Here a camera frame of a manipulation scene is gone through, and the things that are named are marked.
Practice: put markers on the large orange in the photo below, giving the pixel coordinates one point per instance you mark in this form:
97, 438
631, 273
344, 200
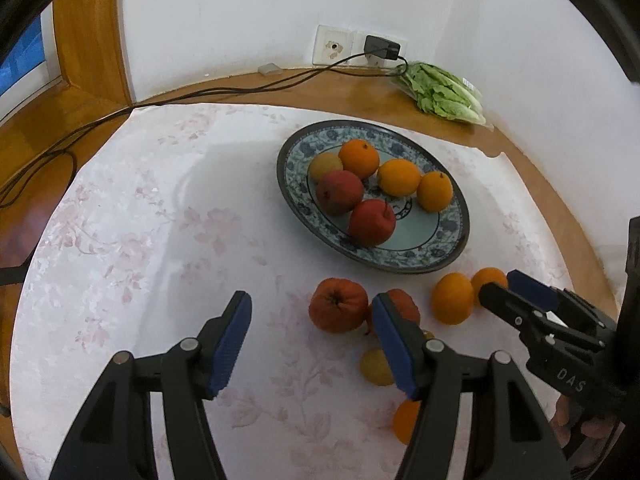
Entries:
399, 177

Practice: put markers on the bagged green lettuce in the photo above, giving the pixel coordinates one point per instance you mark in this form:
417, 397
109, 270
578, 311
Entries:
443, 94

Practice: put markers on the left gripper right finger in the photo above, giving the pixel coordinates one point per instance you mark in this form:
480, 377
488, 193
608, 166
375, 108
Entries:
510, 435

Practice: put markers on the red apple with stem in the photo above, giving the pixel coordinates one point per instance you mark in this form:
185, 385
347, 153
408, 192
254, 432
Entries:
371, 223

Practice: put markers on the person's right hand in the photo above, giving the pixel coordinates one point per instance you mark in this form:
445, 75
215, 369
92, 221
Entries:
599, 433

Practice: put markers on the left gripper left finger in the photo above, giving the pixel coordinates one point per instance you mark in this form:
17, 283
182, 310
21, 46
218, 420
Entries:
111, 437

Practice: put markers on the red apple back left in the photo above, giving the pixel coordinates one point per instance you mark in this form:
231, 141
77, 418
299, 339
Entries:
338, 306

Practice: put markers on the red apple front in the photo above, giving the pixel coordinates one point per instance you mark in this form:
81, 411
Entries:
339, 192

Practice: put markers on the white floral tablecloth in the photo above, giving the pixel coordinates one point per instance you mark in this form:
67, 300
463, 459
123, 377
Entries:
177, 211

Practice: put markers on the wooden window frame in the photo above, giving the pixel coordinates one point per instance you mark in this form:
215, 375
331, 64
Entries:
94, 82

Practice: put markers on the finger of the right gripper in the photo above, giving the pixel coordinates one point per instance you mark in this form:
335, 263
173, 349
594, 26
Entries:
550, 292
537, 332

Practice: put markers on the blue white patterned plate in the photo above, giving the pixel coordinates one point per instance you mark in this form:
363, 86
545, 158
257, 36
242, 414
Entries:
423, 242

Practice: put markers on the small white object on ledge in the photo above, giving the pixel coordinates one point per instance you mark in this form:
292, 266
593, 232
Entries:
269, 69

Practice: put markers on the black power adapter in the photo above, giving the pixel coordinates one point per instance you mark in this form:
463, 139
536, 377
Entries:
385, 49

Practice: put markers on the white wall socket plate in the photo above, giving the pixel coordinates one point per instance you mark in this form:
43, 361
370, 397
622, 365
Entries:
333, 44

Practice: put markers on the red apple back middle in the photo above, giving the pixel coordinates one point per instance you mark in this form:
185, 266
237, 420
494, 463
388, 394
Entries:
404, 304

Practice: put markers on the small yellow-brown pear left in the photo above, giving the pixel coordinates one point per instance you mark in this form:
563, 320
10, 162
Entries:
374, 367

